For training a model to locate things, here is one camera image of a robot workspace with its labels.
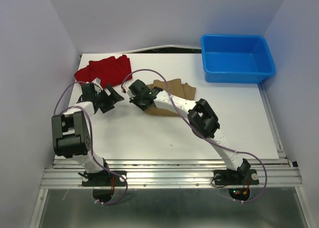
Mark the aluminium mounting rail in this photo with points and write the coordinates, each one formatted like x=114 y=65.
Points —
x=172 y=174

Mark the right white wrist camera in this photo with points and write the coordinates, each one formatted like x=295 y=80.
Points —
x=126 y=90

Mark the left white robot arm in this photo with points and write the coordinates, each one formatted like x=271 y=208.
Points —
x=72 y=132

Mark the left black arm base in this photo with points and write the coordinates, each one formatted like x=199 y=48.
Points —
x=101 y=179

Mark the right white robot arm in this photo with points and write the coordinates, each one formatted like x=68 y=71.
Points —
x=197 y=114

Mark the tan skirt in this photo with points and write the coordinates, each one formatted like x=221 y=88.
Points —
x=177 y=88

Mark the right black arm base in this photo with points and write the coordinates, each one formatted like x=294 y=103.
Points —
x=235 y=178

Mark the blue plastic bin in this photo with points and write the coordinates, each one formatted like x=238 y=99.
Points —
x=242 y=59

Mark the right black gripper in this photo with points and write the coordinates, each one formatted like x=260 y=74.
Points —
x=133 y=99

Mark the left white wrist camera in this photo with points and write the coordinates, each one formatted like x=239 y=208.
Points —
x=96 y=82

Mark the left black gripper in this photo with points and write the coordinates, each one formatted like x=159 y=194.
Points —
x=111 y=99

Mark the red skirt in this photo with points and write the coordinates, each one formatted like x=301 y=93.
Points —
x=110 y=71

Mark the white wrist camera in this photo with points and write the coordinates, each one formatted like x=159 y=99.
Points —
x=126 y=90
x=96 y=82

